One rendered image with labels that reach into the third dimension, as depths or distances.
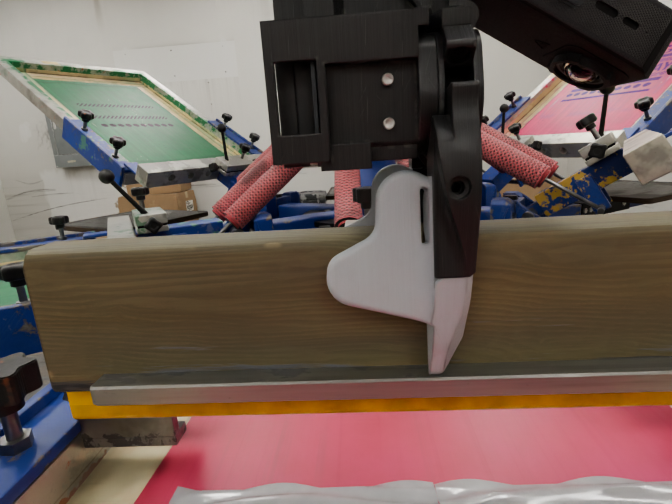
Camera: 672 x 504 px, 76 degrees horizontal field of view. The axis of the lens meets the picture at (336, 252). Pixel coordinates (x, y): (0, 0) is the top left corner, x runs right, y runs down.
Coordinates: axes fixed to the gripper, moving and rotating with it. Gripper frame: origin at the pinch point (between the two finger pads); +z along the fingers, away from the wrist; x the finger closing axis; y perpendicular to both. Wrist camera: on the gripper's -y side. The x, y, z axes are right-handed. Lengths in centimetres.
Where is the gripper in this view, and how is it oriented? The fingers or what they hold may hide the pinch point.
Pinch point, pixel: (441, 325)
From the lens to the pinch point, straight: 22.9
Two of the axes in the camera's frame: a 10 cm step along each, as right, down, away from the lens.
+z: 0.6, 9.7, 2.4
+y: -10.0, 0.5, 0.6
